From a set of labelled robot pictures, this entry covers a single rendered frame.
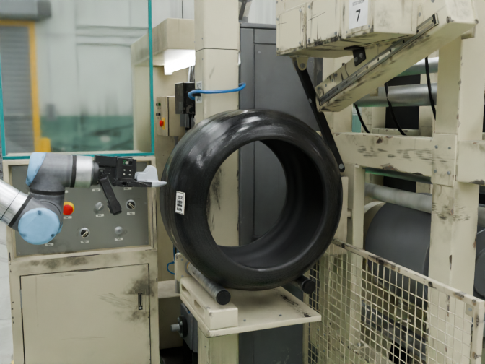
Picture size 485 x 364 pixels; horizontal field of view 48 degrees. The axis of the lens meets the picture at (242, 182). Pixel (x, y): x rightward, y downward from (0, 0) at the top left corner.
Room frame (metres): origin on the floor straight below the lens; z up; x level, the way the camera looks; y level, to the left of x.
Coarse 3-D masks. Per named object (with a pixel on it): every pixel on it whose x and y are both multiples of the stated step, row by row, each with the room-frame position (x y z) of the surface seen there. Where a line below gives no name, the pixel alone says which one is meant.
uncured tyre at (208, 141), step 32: (192, 128) 1.70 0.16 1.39; (224, 128) 1.54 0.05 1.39; (256, 128) 1.55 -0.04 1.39; (288, 128) 1.59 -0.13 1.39; (192, 160) 1.51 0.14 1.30; (288, 160) 1.88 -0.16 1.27; (320, 160) 1.62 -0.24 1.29; (160, 192) 1.66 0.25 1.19; (192, 192) 1.49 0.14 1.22; (288, 192) 1.89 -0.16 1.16; (320, 192) 1.81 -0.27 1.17; (192, 224) 1.49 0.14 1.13; (288, 224) 1.87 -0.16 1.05; (320, 224) 1.64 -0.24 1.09; (192, 256) 1.52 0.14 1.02; (224, 256) 1.51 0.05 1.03; (256, 256) 1.83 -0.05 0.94; (288, 256) 1.78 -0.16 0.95; (320, 256) 1.66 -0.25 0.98; (256, 288) 1.58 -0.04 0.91
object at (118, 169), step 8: (96, 160) 1.49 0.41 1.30; (104, 160) 1.50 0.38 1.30; (112, 160) 1.50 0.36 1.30; (120, 160) 1.49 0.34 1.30; (128, 160) 1.52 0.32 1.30; (96, 168) 1.47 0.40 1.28; (104, 168) 1.50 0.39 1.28; (112, 168) 1.51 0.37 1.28; (120, 168) 1.49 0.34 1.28; (128, 168) 1.51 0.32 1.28; (96, 176) 1.47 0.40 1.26; (104, 176) 1.50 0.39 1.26; (112, 176) 1.51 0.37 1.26; (120, 176) 1.49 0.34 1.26; (128, 176) 1.51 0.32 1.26; (96, 184) 1.49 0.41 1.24; (112, 184) 1.50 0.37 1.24; (120, 184) 1.49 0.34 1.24
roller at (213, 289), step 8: (192, 272) 1.76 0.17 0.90; (200, 272) 1.71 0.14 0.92; (200, 280) 1.67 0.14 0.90; (208, 280) 1.62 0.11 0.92; (208, 288) 1.59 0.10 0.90; (216, 288) 1.55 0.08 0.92; (224, 288) 1.55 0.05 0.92; (216, 296) 1.52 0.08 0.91; (224, 296) 1.52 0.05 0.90; (224, 304) 1.52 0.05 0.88
